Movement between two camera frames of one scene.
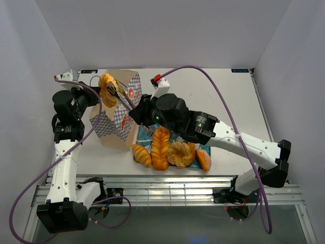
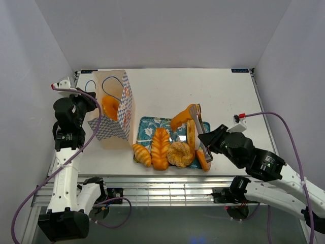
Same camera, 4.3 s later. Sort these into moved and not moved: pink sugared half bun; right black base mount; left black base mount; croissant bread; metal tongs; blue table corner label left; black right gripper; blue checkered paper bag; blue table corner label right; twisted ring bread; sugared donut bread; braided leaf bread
Moved: blue checkered paper bag; black right gripper; metal tongs; twisted ring bread
Not moved: right black base mount; left black base mount; sugared donut bread; braided leaf bread; blue table corner label right; blue table corner label left; croissant bread; pink sugared half bun
